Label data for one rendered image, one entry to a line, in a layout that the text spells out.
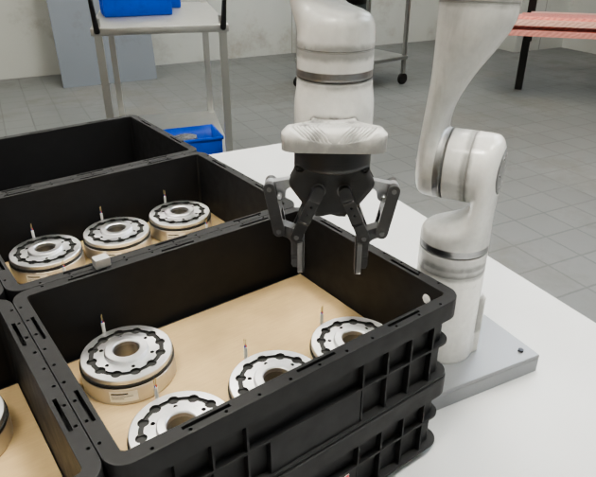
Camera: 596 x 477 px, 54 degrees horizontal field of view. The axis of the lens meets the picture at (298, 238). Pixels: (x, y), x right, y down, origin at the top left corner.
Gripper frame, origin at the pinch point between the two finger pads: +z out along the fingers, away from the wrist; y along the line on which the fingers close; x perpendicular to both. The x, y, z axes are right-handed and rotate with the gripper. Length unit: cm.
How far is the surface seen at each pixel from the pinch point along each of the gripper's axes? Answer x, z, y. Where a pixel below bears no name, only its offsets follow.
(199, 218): -31.9, 11.0, 21.1
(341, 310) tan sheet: -10.8, 14.2, -2.0
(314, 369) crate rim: 13.2, 4.2, 1.3
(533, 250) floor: -183, 97, -95
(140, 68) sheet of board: -515, 86, 177
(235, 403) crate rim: 17.8, 4.3, 7.9
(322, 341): -0.4, 11.4, 0.5
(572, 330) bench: -26, 27, -41
